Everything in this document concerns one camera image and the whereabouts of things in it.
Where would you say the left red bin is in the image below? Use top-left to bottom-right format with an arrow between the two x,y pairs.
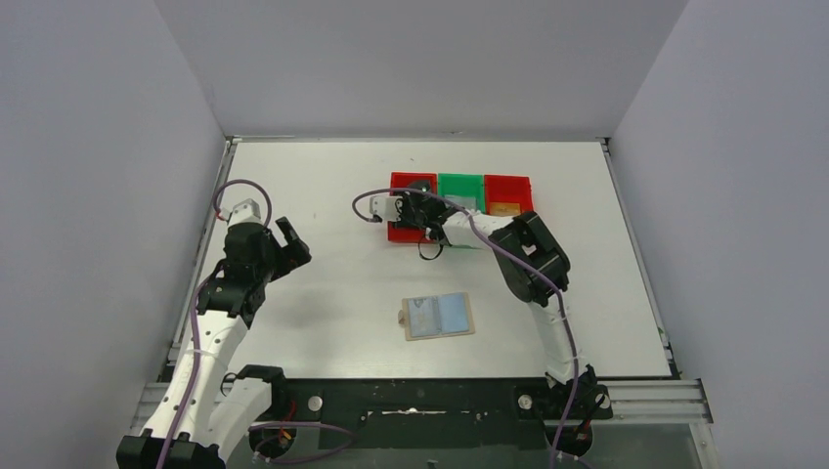
387,172 -> 438,243

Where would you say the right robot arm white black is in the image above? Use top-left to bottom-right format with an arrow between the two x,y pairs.
372,181 -> 610,424

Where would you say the red bin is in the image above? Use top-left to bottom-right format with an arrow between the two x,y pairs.
484,174 -> 535,215
387,172 -> 438,243

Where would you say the silver VIP credit card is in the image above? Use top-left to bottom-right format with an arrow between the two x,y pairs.
406,297 -> 441,339

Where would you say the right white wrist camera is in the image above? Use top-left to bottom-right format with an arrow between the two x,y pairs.
369,194 -> 400,223

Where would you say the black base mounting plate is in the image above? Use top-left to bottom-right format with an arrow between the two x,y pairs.
223,377 -> 617,452

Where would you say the gold card in bin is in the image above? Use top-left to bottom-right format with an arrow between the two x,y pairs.
489,202 -> 522,217

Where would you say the green bin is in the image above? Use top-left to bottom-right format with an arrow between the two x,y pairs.
438,173 -> 486,248

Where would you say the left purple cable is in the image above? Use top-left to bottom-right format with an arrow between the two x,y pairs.
154,179 -> 356,469

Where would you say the silver card in bin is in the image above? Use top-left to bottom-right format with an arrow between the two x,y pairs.
446,194 -> 478,210

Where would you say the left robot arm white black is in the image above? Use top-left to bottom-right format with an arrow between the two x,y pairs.
115,217 -> 312,468

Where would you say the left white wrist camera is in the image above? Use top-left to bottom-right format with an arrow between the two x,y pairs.
228,198 -> 264,227

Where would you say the right red bin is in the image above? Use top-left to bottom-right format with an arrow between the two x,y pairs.
484,174 -> 535,215

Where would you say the beige card holder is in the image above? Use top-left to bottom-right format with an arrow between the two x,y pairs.
397,292 -> 475,341

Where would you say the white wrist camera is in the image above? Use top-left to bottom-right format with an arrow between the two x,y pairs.
228,198 -> 264,227
369,194 -> 400,223

